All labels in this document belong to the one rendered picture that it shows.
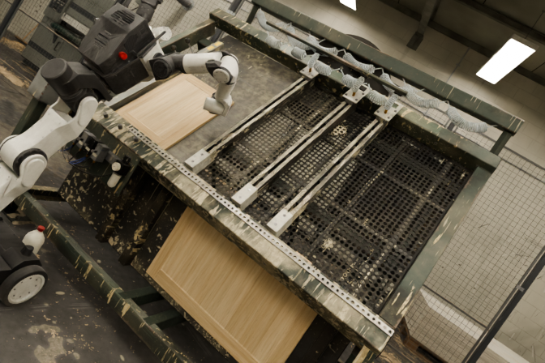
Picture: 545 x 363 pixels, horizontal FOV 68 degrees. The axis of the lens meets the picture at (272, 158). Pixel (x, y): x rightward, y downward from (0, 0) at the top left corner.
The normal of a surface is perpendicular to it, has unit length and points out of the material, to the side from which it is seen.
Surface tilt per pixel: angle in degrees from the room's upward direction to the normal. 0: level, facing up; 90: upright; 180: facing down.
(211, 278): 90
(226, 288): 90
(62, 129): 111
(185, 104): 50
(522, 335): 90
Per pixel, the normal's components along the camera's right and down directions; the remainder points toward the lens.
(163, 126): 0.07, -0.66
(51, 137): 0.76, 0.52
